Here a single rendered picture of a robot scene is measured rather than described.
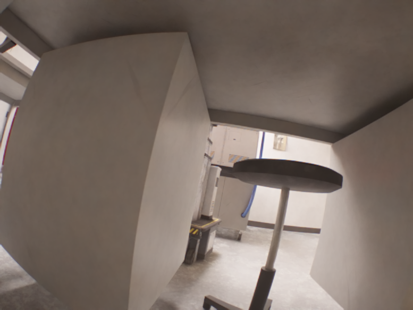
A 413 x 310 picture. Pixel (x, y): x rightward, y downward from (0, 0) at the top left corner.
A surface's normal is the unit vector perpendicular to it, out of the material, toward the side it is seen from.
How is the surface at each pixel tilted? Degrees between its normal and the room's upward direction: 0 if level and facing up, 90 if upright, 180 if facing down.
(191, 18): 180
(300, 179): 154
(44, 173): 90
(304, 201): 90
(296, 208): 90
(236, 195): 90
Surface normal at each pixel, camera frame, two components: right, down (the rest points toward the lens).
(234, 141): -0.11, -0.19
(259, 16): -0.18, 0.97
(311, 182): -0.16, 0.79
